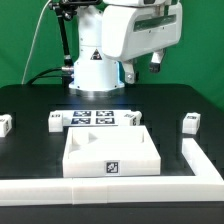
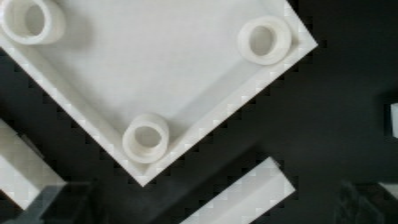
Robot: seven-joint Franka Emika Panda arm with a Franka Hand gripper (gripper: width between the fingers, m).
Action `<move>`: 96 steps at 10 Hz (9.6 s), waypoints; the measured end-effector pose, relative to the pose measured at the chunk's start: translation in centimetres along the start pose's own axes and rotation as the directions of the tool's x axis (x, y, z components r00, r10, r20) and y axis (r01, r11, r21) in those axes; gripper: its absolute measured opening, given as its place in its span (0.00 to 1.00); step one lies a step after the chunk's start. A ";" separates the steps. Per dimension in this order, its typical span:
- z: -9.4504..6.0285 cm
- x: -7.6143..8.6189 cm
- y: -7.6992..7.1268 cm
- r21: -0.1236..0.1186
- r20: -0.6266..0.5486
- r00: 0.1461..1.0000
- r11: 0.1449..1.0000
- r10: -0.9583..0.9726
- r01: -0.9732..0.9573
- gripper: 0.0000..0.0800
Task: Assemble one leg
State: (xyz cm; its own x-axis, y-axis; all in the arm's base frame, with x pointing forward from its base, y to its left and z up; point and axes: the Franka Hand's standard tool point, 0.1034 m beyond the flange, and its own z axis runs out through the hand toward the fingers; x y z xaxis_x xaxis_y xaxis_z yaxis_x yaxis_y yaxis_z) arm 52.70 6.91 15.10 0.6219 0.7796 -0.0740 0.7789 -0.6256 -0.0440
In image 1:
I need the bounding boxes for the fiducial marker sheet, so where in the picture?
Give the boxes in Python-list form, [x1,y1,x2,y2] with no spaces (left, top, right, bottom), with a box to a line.
[63,110,118,127]

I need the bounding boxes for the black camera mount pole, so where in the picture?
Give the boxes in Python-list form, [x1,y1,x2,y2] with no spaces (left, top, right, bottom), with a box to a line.
[48,0,102,86]

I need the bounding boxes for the white square tabletop part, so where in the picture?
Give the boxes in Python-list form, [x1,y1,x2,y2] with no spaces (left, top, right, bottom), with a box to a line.
[62,126,161,178]

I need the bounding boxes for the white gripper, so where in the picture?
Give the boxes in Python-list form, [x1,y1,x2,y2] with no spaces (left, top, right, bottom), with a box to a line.
[102,2,182,84]

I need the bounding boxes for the black cables at base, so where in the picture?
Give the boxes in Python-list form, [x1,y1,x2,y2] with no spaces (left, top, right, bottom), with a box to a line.
[25,65,75,86]

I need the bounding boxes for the white cable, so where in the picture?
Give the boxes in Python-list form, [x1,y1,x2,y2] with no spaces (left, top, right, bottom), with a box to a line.
[21,0,54,85]

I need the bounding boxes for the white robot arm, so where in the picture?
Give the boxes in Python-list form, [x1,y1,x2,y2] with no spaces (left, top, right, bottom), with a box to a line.
[69,0,182,97]

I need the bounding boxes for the white L-shaped obstacle fence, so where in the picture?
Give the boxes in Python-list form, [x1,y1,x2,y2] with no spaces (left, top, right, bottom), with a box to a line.
[0,138,224,206]

